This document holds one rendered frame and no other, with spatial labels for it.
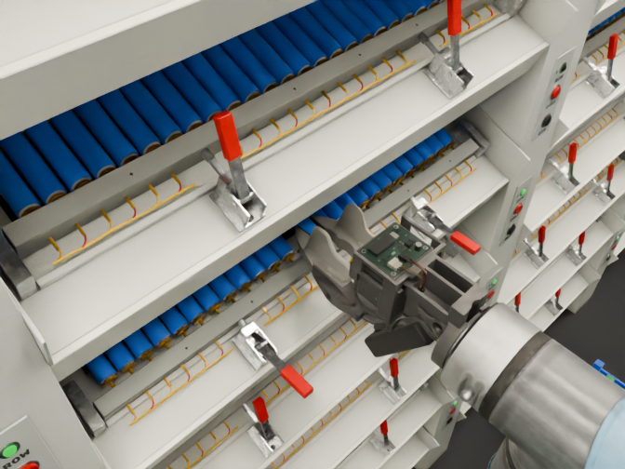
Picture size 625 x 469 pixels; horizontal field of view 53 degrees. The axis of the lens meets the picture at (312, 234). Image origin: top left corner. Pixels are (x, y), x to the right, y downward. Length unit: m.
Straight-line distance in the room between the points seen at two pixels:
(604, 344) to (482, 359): 1.46
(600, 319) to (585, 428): 1.52
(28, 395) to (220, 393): 0.23
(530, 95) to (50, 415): 0.62
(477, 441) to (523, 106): 1.07
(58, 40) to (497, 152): 0.65
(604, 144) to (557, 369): 0.84
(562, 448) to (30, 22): 0.46
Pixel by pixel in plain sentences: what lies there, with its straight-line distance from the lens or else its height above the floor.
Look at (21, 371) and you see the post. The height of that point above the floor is 1.16.
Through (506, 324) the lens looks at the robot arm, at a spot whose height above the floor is 1.07.
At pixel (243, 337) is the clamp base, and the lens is 0.65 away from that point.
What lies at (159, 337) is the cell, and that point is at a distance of 0.64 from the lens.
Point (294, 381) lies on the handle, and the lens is 0.62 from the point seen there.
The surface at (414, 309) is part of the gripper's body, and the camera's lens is 0.59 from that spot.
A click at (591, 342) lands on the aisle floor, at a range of 1.98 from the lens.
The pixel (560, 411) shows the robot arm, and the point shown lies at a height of 1.06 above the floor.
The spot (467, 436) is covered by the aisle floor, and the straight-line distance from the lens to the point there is 1.72.
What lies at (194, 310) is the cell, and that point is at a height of 1.00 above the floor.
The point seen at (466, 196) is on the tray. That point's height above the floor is 0.95.
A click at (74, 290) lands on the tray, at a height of 1.16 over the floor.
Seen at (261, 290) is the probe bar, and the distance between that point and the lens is 0.66.
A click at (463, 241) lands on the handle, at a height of 0.97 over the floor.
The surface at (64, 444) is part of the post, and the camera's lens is 0.53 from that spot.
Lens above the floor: 1.50
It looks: 46 degrees down
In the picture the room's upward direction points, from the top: straight up
